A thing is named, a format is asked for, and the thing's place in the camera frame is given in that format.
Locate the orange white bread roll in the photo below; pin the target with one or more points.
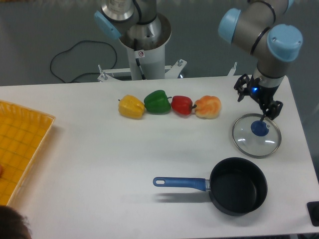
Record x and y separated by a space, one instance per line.
208 107

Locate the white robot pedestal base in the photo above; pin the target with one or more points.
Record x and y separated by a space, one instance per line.
145 45

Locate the yellow wicker basket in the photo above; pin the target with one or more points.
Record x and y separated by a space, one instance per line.
22 133

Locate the green bell pepper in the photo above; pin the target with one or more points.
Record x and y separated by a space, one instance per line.
157 103

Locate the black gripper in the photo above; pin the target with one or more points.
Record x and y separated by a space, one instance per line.
262 90

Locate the black device at table edge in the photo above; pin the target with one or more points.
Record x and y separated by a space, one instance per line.
313 210

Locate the dark haired person head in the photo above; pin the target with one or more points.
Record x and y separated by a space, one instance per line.
13 225

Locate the glass lid blue knob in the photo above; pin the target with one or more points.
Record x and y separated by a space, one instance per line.
256 136

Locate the black saucepan blue handle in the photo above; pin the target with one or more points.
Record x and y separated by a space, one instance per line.
236 186

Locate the red bell pepper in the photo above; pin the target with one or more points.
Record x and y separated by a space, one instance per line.
182 106

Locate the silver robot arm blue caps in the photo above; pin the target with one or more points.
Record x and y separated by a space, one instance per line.
253 30

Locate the yellow bell pepper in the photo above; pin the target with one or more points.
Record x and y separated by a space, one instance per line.
131 107

